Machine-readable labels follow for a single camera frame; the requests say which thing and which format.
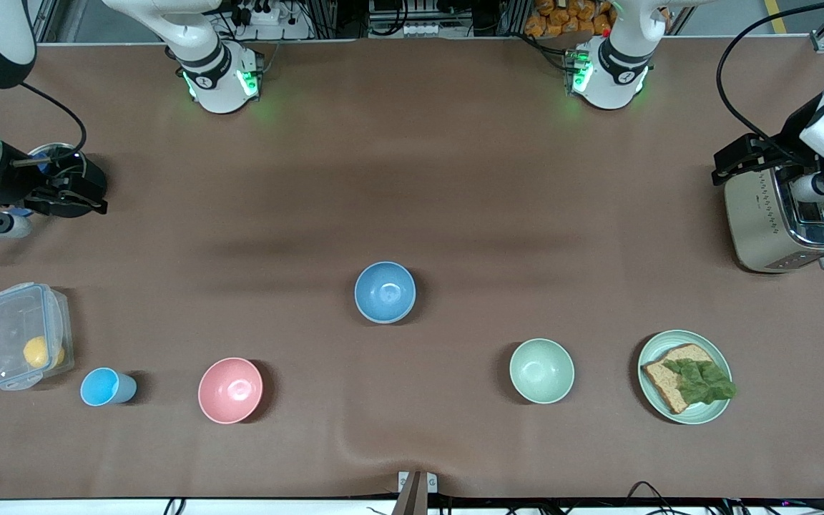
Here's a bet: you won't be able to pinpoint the clear plastic food container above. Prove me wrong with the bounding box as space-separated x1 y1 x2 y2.
0 283 74 391

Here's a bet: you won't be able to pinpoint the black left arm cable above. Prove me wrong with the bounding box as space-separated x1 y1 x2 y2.
715 0 824 155

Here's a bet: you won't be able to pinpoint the brown bread slice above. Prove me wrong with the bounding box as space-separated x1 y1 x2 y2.
641 343 724 416

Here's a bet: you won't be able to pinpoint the green lettuce leaf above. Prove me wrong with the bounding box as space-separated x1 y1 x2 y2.
662 358 737 406

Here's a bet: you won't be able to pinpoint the white power strip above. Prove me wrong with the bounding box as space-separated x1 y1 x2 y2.
237 4 284 26

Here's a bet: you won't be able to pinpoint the orange snack bags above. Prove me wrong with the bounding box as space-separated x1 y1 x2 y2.
524 0 617 38

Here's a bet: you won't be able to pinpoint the pale mint green bowl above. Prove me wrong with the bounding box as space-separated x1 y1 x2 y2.
509 338 576 405

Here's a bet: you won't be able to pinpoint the pink bowl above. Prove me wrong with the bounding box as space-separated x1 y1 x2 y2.
197 357 264 425

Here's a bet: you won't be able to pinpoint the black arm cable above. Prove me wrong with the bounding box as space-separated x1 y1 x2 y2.
715 0 824 155
22 82 89 169

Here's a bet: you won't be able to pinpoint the beige chrome toaster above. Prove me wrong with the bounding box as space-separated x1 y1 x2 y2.
724 166 824 274

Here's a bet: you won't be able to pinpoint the light green plate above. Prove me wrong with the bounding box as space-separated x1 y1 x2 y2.
637 329 733 426

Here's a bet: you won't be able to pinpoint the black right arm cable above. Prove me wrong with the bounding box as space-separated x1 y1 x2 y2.
22 82 89 169

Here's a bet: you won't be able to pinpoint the black floor cable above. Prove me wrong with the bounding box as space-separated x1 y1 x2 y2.
627 481 677 501

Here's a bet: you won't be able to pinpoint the grey metal table bracket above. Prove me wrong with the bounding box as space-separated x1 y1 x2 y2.
396 470 438 515

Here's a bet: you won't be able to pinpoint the glass lid blue knob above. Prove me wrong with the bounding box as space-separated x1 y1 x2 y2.
28 143 85 172

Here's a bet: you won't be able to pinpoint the blue plastic cup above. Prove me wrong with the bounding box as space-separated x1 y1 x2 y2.
80 367 137 407

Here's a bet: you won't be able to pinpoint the yellow lemon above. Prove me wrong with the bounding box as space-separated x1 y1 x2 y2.
24 336 66 370

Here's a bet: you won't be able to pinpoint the blue bowl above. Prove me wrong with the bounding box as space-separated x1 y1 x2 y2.
353 261 417 324

